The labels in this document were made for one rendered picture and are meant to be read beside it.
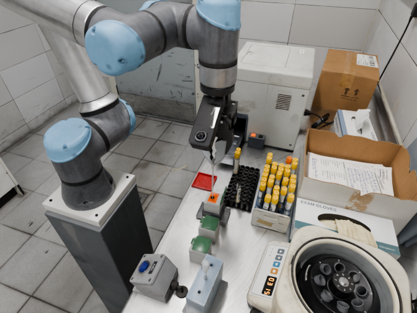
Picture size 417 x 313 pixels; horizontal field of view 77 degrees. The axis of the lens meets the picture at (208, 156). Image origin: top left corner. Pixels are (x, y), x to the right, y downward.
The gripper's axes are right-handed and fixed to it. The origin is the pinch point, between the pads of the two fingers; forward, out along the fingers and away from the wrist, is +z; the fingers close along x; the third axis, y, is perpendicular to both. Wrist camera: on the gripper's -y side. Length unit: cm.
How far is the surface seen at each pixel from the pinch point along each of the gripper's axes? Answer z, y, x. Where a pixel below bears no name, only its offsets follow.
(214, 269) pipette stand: 10.6, -20.6, -7.0
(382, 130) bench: 21, 65, -55
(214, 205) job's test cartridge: 13.7, -2.2, -1.2
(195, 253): 15.5, -16.1, -1.0
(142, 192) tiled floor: 108, 65, 77
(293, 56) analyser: -9, 54, -13
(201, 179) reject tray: 20.4, 12.4, 8.0
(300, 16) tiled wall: 2, 169, -10
